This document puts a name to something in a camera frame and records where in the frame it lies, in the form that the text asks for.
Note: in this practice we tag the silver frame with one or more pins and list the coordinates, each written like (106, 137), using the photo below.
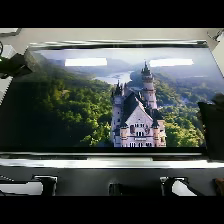
(100, 163)

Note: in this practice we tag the black garment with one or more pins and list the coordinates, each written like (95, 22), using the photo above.
(213, 130)

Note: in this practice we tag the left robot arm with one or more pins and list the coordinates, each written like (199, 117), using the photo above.
(15, 66)

